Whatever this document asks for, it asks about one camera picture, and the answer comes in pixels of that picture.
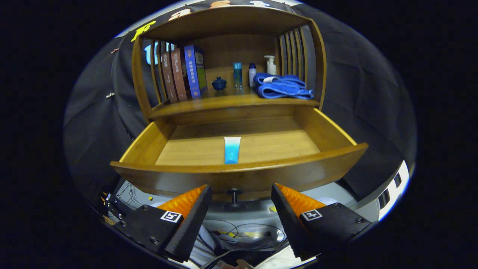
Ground white panel with dark openings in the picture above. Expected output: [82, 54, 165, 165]
[377, 161, 410, 221]

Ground wooden drawer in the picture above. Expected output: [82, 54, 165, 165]
[110, 106, 369, 210]

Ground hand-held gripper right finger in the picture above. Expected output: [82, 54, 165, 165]
[271, 183, 374, 261]

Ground black backdrop cloth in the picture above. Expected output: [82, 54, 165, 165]
[63, 0, 417, 202]

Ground teal glass bottle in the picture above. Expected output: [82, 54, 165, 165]
[233, 62, 243, 89]

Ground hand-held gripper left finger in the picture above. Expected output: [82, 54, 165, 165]
[112, 184, 212, 263]

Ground person's grey clothing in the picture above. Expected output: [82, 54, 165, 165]
[190, 224, 219, 268]

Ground white pump bottle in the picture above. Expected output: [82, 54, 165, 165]
[264, 55, 277, 75]

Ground blue folded towel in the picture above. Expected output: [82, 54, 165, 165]
[253, 72, 315, 100]

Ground green book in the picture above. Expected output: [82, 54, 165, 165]
[197, 52, 208, 96]

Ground blue book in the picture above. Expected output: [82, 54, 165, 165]
[184, 45, 204, 99]

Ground brown book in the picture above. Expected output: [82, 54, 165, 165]
[161, 42, 178, 103]
[171, 49, 188, 101]

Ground blue tube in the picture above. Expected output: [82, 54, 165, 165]
[224, 136, 242, 165]

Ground wooden cabinet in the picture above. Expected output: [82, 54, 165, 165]
[131, 6, 327, 126]

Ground black cable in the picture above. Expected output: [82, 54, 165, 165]
[209, 220, 286, 251]

